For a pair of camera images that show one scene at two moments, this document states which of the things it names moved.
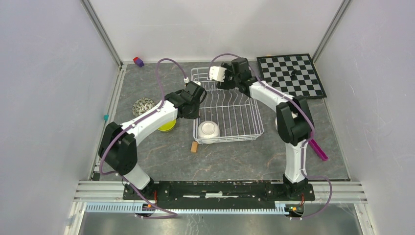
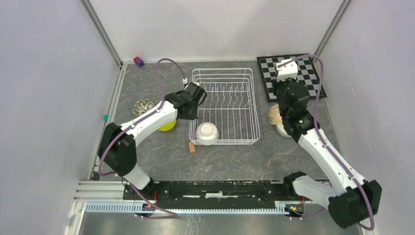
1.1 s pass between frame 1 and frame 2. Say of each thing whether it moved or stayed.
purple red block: stayed
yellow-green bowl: stayed
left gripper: stayed
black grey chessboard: stayed
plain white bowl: moved
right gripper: moved
